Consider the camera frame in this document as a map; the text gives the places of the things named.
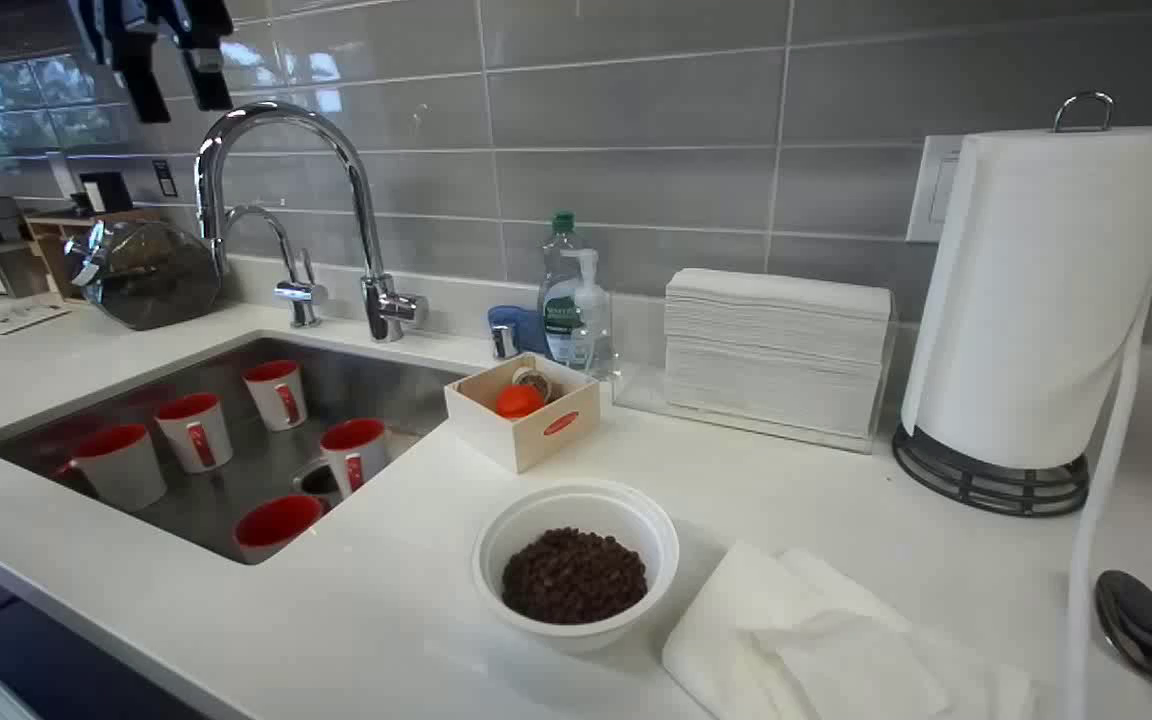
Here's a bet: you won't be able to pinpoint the small white pod container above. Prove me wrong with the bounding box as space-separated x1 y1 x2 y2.
510 367 561 406

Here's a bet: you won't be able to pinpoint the light wooden box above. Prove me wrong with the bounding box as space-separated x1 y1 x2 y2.
441 350 603 481

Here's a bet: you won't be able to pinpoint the chrome gooseneck kitchen faucet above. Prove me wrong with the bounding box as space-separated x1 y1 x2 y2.
191 101 432 343

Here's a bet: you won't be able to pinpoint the wooden countertop rack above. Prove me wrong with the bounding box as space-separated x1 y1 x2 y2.
0 209 103 303

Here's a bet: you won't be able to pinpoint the dark plastic bag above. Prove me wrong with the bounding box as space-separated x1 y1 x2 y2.
64 209 239 336

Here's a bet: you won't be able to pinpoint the small chrome side tap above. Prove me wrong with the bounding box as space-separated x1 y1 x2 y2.
228 200 330 332

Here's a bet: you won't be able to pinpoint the white cup with red rim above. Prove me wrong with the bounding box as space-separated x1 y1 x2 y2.
239 356 312 438
233 494 326 559
148 390 239 478
314 414 391 501
68 420 170 511

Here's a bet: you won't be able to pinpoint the stainless steel sink basin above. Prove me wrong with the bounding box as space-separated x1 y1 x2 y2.
0 332 471 567

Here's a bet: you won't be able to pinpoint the blue sponge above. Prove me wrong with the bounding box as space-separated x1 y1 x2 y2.
485 301 549 364

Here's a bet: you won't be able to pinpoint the clear plastic water bottle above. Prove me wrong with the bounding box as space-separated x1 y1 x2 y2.
536 209 621 383

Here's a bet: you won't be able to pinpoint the orange-red toy tomato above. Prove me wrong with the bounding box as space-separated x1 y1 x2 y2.
490 380 553 426

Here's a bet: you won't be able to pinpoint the white bowl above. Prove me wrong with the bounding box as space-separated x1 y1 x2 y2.
471 478 682 659

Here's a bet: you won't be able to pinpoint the dark coffee beans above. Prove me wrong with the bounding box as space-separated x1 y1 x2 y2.
494 526 653 630

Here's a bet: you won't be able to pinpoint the stack of folded paper towels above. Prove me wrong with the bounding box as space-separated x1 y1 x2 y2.
659 266 897 449

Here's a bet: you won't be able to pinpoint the clear acrylic towel tray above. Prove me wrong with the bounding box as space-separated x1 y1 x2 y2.
629 374 888 457

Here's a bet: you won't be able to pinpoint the loose white paper napkins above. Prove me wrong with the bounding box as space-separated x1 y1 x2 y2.
659 536 1039 720

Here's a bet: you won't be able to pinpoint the white paper towel roll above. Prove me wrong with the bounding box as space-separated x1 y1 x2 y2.
897 126 1152 720

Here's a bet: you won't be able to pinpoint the metal spoon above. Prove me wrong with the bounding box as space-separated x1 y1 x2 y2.
1089 567 1152 720

